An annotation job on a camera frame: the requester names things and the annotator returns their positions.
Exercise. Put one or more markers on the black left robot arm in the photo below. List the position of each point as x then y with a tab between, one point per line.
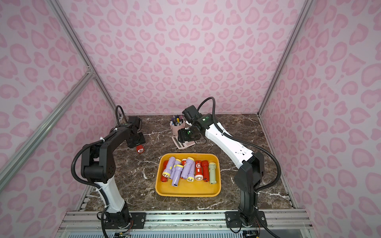
98	167

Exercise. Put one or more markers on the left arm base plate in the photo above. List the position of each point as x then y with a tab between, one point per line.
135	220

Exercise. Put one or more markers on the pale green flashlight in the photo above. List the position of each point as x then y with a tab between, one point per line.
212	173

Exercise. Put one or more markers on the pink metal pen bucket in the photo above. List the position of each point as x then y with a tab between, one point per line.
177	123

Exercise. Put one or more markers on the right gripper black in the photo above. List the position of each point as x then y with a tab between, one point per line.
183	137

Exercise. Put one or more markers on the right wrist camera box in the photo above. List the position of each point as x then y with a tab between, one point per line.
191	114

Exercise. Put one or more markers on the yellow plastic tray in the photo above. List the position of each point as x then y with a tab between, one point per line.
185	188

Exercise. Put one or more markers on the red white flashlight emblem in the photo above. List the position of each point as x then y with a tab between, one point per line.
198	171

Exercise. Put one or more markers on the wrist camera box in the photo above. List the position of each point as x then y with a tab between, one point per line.
135	121
191	114

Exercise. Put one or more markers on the aluminium front rail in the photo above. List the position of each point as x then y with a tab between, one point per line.
285	223

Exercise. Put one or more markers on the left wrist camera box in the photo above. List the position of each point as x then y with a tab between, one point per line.
135	121

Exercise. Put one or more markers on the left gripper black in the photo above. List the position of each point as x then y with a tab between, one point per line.
136	140

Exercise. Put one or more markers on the purple flashlight group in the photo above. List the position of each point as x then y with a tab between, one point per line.
190	177

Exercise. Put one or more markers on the pink calculator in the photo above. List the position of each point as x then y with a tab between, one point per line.
182	145

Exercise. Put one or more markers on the plain red flashlight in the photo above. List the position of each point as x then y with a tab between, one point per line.
205	170

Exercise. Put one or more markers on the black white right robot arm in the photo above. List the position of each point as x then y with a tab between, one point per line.
250	165

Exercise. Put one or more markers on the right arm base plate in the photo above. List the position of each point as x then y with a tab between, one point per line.
236	219

